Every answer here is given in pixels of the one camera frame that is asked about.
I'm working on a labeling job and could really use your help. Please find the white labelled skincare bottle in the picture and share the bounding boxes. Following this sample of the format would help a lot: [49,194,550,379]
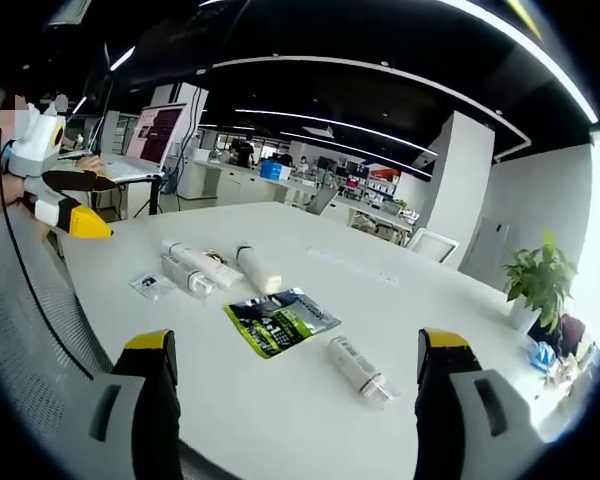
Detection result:
[327,335,402,405]

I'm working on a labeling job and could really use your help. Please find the clear-capped white skincare bottle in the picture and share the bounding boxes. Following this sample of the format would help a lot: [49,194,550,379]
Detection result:
[160,253,215,300]

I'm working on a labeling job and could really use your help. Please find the open white laptop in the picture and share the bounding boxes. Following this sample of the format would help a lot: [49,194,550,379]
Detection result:
[101,101,190,183]

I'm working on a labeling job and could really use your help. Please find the white skincare tube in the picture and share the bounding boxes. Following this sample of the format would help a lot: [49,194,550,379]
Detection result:
[159,239,245,289]

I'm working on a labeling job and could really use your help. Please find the small clear skincare sachet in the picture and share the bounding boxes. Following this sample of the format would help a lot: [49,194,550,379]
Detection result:
[129,271,179,302]

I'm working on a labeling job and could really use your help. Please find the blue storage box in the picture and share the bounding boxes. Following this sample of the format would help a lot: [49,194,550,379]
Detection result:
[259,160,294,181]

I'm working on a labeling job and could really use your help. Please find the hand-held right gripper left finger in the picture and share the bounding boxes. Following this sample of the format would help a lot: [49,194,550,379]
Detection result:
[87,328,183,480]

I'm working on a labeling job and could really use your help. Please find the dark red bag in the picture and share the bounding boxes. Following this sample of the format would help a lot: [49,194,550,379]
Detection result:
[558,314,587,359]

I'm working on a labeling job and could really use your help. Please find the white counter cabinet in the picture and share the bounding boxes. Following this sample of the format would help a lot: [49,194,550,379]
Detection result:
[176,154,302,207]

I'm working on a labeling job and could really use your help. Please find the green potted plant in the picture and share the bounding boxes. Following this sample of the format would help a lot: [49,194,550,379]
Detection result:
[501,229,580,332]

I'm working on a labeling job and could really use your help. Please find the grey mesh chair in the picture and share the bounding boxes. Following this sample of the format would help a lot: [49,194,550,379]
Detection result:
[0,218,184,480]

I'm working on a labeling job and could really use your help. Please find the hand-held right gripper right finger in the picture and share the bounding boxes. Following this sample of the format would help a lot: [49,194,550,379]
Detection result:
[413,327,556,480]

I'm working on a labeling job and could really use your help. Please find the blue cloth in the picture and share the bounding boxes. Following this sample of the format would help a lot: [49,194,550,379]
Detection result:
[526,341,562,372]

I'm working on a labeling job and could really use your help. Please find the black cable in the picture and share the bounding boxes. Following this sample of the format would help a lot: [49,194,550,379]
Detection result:
[0,138,97,382]

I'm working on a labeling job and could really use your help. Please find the beige skincare bottle black band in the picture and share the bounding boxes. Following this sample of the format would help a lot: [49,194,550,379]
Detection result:
[235,242,284,295]

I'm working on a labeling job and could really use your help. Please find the green black skincare pouch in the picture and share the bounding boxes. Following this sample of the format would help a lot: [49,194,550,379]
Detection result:
[223,286,343,361]

